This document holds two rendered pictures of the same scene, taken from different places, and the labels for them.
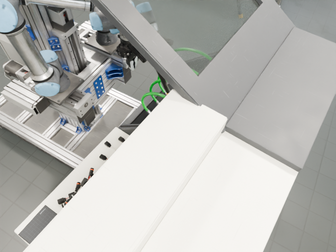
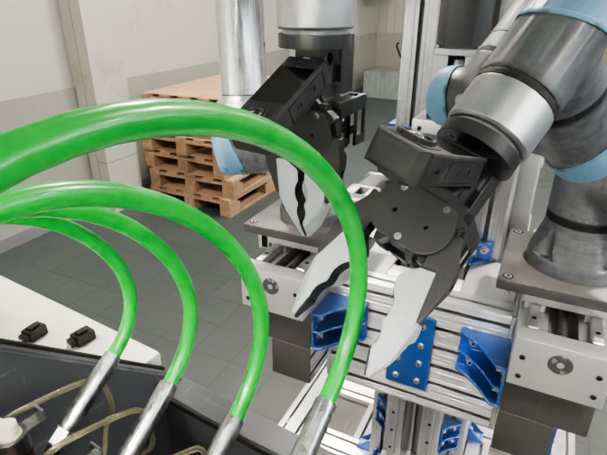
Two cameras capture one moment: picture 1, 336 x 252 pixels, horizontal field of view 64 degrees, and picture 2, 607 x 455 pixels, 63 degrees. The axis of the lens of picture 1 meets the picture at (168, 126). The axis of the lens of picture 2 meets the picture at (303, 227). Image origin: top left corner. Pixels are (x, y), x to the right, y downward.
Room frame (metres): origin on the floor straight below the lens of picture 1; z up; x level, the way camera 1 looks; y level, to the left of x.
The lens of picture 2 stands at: (1.04, -0.29, 1.46)
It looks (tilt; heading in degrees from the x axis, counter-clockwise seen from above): 25 degrees down; 91
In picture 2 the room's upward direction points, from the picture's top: straight up
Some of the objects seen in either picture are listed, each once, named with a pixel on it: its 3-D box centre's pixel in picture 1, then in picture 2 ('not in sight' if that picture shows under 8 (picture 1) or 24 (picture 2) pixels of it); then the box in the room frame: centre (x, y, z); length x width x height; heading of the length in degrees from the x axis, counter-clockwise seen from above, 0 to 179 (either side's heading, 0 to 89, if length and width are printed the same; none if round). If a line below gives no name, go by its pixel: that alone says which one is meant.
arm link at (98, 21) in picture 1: (102, 18); not in sight; (1.04, 0.32, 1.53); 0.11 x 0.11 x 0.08; 16
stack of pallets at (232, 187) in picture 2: not in sight; (228, 137); (0.39, 3.67, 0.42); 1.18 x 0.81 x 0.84; 64
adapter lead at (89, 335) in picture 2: (113, 148); (53, 351); (0.67, 0.28, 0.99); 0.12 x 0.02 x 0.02; 55
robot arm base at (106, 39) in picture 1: (105, 32); (578, 237); (1.51, 0.47, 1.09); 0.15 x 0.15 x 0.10
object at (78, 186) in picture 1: (80, 188); not in sight; (0.44, 0.40, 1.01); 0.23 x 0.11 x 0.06; 149
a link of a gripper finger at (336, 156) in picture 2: not in sight; (322, 161); (1.06, 0.20, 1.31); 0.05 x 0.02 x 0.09; 149
